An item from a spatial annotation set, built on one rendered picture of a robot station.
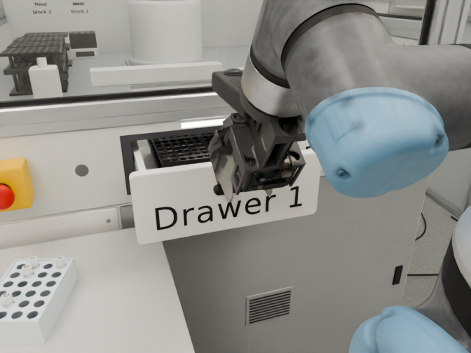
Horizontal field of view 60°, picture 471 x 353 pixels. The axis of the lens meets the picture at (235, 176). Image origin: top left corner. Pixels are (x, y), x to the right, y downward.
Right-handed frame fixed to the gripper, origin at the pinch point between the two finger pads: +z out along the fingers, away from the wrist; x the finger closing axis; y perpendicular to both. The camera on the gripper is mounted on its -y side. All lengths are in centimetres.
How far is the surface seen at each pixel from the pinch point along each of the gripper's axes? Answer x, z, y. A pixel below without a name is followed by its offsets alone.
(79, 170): -21.9, 13.4, -12.7
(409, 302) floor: 90, 103, 13
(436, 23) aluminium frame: 47, -4, -25
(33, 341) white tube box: -28.4, 7.7, 14.6
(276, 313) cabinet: 16, 48, 12
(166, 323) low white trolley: -12.5, 7.3, 16.2
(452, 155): 164, 113, -56
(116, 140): -15.2, 9.6, -15.4
